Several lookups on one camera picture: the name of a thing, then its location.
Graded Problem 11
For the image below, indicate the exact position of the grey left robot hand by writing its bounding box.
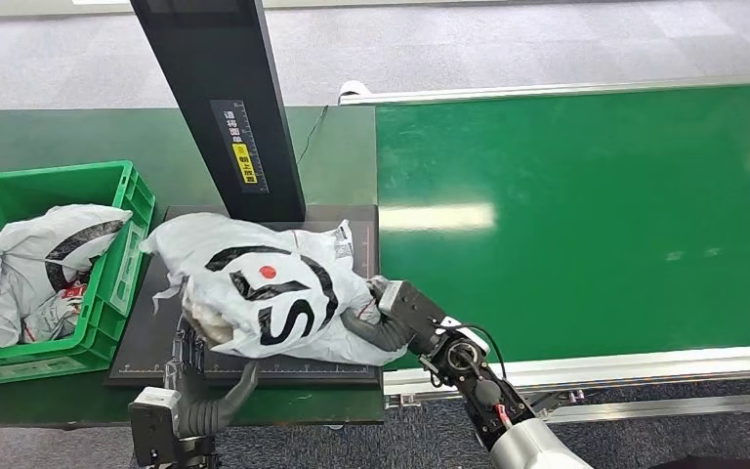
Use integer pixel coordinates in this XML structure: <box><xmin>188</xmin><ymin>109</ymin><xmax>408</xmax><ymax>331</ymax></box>
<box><xmin>164</xmin><ymin>326</ymin><xmax>261</xmax><ymax>439</ymax></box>

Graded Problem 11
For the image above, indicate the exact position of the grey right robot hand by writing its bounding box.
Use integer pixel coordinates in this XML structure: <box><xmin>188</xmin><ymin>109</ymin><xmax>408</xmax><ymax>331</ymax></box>
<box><xmin>341</xmin><ymin>276</ymin><xmax>414</xmax><ymax>355</ymax></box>

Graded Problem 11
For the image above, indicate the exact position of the white courier bag red print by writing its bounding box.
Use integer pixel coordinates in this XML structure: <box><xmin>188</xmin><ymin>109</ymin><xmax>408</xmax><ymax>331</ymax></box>
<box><xmin>140</xmin><ymin>212</ymin><xmax>408</xmax><ymax>367</ymax></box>

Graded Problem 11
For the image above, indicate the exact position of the yellow and black machine label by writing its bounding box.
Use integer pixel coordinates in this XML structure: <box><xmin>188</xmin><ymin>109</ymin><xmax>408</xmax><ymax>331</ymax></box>
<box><xmin>209</xmin><ymin>99</ymin><xmax>271</xmax><ymax>194</ymax></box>

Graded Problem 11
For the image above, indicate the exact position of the black inbound scanner machine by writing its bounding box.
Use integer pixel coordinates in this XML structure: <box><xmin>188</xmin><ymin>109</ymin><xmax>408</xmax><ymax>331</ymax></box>
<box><xmin>103</xmin><ymin>0</ymin><xmax>382</xmax><ymax>390</ymax></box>

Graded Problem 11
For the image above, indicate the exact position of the green plastic crate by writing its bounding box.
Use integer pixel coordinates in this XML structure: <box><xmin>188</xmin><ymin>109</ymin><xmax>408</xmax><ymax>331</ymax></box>
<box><xmin>0</xmin><ymin>160</ymin><xmax>156</xmax><ymax>391</ymax></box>

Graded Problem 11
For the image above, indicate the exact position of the small white bag red print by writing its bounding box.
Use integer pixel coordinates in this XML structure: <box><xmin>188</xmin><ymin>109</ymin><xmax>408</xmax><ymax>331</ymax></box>
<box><xmin>20</xmin><ymin>282</ymin><xmax>88</xmax><ymax>344</ymax></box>

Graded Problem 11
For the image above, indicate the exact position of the white courier bag black logo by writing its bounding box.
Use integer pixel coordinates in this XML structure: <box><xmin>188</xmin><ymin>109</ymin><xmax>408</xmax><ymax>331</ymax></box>
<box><xmin>0</xmin><ymin>204</ymin><xmax>134</xmax><ymax>312</ymax></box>

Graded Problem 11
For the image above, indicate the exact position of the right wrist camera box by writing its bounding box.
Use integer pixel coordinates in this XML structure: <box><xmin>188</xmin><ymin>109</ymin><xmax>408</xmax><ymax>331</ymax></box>
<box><xmin>378</xmin><ymin>279</ymin><xmax>448</xmax><ymax>356</ymax></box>

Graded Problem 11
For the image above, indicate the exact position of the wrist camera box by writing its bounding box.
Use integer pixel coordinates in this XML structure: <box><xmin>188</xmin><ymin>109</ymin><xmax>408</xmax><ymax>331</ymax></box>
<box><xmin>127</xmin><ymin>387</ymin><xmax>183</xmax><ymax>469</ymax></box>
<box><xmin>378</xmin><ymin>279</ymin><xmax>448</xmax><ymax>356</ymax></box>

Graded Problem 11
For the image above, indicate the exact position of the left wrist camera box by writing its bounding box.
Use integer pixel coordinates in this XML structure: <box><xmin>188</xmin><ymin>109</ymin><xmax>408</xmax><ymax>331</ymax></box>
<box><xmin>127</xmin><ymin>387</ymin><xmax>183</xmax><ymax>469</ymax></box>

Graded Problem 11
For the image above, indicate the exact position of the green conveyor belt aluminium frame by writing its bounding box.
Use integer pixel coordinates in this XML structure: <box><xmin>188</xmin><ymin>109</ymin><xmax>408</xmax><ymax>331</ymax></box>
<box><xmin>338</xmin><ymin>74</ymin><xmax>750</xmax><ymax>400</ymax></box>

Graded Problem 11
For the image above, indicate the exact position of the aluminium conveyor support rail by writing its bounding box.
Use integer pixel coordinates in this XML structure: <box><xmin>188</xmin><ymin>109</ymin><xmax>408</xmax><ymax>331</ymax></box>
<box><xmin>384</xmin><ymin>388</ymin><xmax>750</xmax><ymax>427</ymax></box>

